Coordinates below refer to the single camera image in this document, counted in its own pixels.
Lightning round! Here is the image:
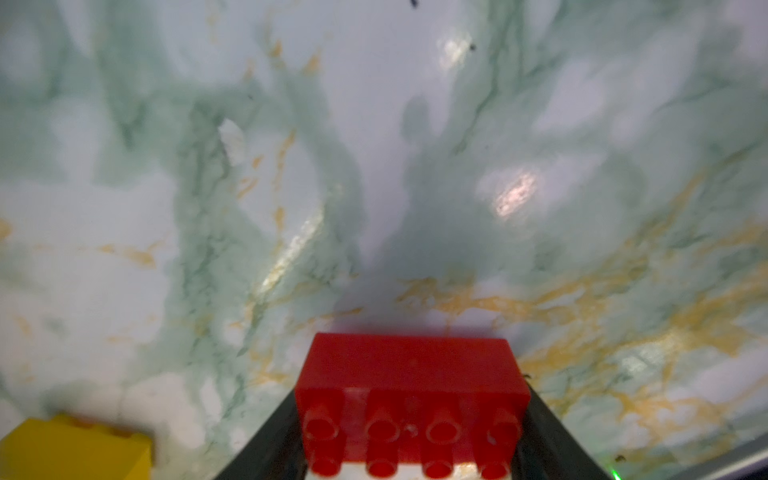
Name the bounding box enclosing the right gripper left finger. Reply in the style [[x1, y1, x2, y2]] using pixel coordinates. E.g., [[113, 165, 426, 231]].
[[215, 390, 308, 480]]

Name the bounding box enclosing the red lego brick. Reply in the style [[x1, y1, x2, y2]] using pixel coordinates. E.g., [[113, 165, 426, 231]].
[[294, 333, 531, 479]]

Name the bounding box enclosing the aluminium front rail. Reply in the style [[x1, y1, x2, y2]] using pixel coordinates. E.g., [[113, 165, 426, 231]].
[[670, 434, 768, 480]]

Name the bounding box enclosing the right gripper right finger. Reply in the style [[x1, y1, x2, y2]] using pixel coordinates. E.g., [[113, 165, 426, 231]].
[[512, 387, 609, 480]]

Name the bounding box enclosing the yellow lego brick right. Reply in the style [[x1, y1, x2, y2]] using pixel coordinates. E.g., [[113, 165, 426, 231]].
[[1, 414, 153, 480]]

